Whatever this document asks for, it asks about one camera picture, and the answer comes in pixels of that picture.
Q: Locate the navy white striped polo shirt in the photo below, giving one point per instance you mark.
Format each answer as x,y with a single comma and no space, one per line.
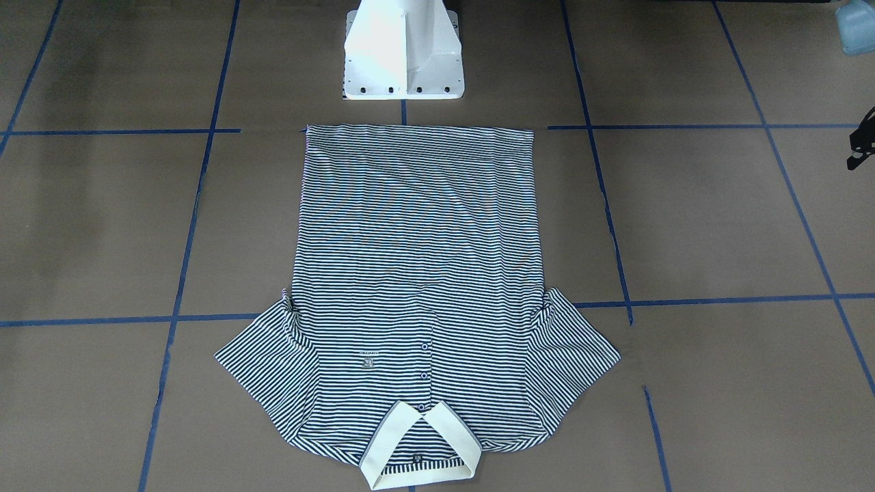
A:
417,333

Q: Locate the light blue arm joint cap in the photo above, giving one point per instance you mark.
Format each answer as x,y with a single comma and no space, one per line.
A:
855,22

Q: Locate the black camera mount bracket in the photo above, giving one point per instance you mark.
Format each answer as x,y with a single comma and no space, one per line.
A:
861,141

